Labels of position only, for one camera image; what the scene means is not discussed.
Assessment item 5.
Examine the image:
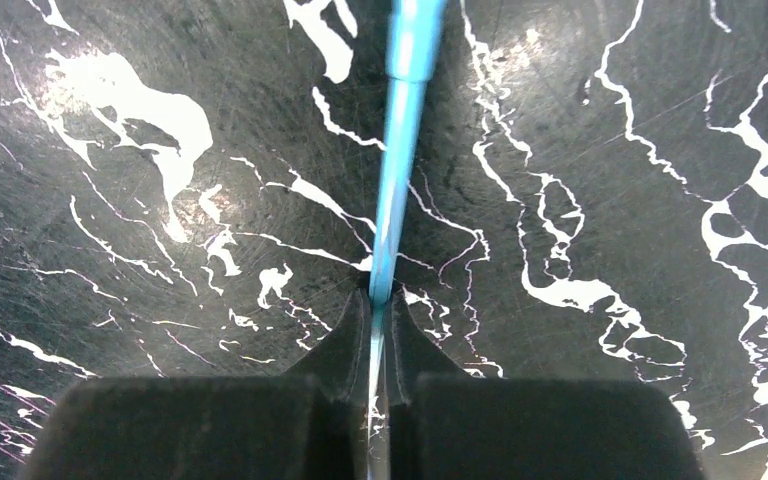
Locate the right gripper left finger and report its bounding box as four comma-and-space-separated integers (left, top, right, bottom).
20, 289, 371, 479

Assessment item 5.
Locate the blue badminton racket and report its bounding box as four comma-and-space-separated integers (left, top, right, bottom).
363, 0, 446, 479

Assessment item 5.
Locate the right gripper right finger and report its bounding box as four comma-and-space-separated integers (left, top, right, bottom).
383, 295, 704, 479

